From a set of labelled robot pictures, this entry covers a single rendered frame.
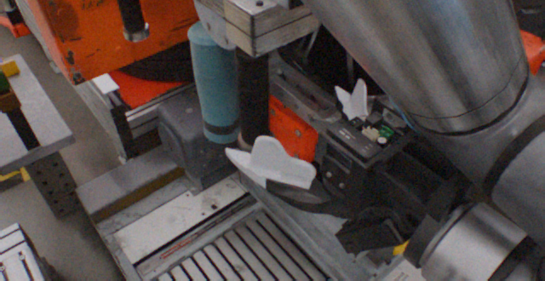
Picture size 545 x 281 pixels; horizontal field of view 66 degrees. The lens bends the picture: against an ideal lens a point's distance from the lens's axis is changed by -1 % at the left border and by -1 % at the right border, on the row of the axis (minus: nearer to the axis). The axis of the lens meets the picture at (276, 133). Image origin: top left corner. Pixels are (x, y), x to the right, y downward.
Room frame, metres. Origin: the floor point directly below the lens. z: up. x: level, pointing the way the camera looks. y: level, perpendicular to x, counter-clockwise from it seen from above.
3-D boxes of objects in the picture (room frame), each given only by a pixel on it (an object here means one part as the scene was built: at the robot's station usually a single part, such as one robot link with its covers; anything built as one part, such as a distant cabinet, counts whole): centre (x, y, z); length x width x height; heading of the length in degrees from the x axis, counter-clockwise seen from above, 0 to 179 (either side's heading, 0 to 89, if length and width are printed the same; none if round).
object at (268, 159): (0.26, 0.01, 0.85); 0.09 x 0.03 x 0.06; 75
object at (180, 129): (0.92, 0.12, 0.26); 0.42 x 0.18 x 0.35; 129
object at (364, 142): (0.23, -0.10, 0.86); 0.12 x 0.08 x 0.09; 39
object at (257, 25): (0.40, 0.00, 0.93); 0.09 x 0.05 x 0.05; 129
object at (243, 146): (0.38, 0.03, 0.83); 0.04 x 0.04 x 0.16
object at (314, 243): (0.77, -0.18, 0.13); 0.50 x 0.36 x 0.10; 39
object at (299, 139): (0.68, -0.08, 0.48); 0.16 x 0.12 x 0.17; 129
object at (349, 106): (0.34, -0.08, 0.86); 0.09 x 0.03 x 0.06; 3
